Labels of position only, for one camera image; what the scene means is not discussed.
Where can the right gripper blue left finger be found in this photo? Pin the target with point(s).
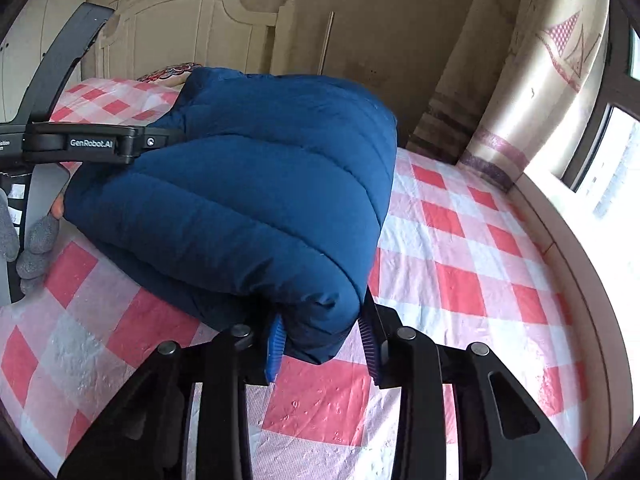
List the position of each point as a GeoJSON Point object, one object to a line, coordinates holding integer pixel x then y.
{"type": "Point", "coordinates": [274, 345]}

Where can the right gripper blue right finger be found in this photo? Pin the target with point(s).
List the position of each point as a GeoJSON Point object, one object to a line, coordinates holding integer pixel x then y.
{"type": "Point", "coordinates": [377, 325]}

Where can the blue puffer jacket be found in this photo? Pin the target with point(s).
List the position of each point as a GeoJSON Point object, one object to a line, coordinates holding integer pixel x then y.
{"type": "Point", "coordinates": [273, 203]}

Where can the grey gloved left hand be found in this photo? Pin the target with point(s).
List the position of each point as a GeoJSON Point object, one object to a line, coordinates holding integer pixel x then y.
{"type": "Point", "coordinates": [34, 259]}

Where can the red white checkered bed sheet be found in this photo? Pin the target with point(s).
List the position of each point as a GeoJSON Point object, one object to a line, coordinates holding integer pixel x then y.
{"type": "Point", "coordinates": [454, 260]}

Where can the white wardrobe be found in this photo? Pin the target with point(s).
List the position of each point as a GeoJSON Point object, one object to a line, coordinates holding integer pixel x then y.
{"type": "Point", "coordinates": [28, 39]}

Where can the colourful patterned cushion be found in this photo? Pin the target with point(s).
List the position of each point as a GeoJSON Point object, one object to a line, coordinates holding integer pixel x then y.
{"type": "Point", "coordinates": [170, 76]}

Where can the white wooden headboard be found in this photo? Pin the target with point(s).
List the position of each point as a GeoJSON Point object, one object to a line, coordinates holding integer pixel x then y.
{"type": "Point", "coordinates": [146, 35]}

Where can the white slim desk lamp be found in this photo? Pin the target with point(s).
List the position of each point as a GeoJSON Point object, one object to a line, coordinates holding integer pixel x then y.
{"type": "Point", "coordinates": [325, 43]}

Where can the striped patterned curtain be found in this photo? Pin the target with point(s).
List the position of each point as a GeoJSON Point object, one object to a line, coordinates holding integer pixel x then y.
{"type": "Point", "coordinates": [515, 71]}

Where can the dark window frame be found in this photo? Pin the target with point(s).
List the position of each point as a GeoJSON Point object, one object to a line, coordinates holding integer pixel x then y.
{"type": "Point", "coordinates": [619, 90]}

